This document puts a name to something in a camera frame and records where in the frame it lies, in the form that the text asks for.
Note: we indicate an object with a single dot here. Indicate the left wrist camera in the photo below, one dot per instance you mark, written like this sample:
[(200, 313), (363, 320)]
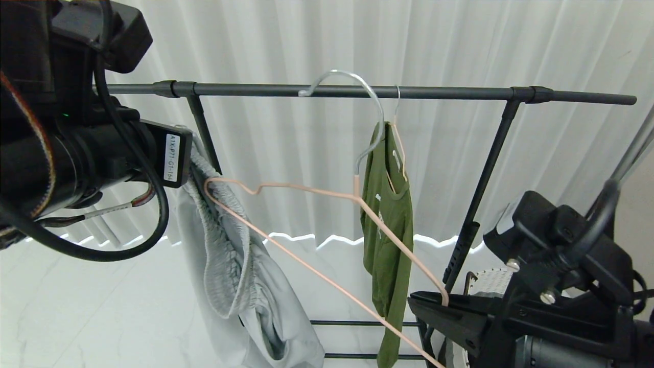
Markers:
[(122, 36)]

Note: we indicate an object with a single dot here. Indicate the green t-shirt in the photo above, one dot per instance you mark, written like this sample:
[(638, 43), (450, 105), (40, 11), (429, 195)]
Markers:
[(393, 245)]

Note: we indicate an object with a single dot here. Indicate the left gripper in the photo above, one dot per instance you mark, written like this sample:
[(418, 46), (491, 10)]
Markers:
[(102, 158)]

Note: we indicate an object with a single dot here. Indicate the white laundry basket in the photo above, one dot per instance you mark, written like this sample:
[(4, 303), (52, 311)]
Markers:
[(493, 280)]

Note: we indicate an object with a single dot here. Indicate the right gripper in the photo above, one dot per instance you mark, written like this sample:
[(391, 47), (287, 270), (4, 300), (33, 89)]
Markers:
[(552, 352)]

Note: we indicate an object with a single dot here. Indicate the pink clothes hanger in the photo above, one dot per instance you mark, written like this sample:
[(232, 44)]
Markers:
[(306, 190), (398, 148)]

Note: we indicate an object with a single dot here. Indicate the white curtain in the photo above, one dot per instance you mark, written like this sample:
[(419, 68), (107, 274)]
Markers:
[(460, 46)]

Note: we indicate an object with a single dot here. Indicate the black clothes rack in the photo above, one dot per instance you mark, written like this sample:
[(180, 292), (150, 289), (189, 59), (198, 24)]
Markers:
[(357, 92)]

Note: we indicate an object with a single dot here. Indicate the pale grey garment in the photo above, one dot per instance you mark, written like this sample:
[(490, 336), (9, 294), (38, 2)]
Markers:
[(225, 266)]

